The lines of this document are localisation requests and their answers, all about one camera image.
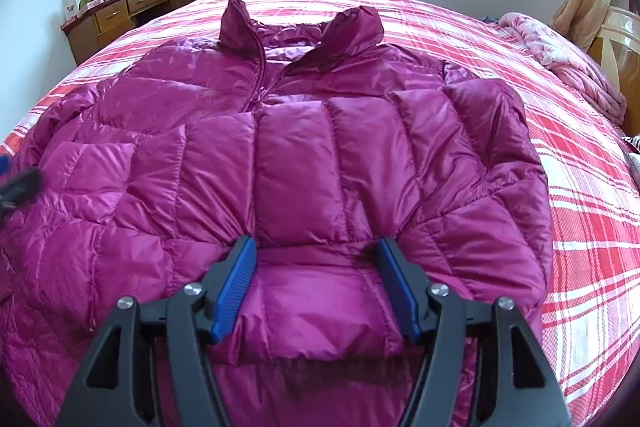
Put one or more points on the striped cloth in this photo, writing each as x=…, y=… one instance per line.
x=632, y=143

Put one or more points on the cream headboard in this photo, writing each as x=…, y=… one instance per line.
x=620, y=52

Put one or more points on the red plaid bed sheet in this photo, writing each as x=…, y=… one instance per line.
x=590, y=217

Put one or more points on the pink floral quilt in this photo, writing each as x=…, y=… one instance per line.
x=565, y=57

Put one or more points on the magenta puffer jacket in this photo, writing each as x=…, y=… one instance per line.
x=300, y=157

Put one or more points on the wooden desk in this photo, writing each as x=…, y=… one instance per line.
x=112, y=14

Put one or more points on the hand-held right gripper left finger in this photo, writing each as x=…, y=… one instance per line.
x=235, y=287

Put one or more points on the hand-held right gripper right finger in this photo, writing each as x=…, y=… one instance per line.
x=397, y=287

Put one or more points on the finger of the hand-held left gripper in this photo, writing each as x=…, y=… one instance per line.
x=22, y=189

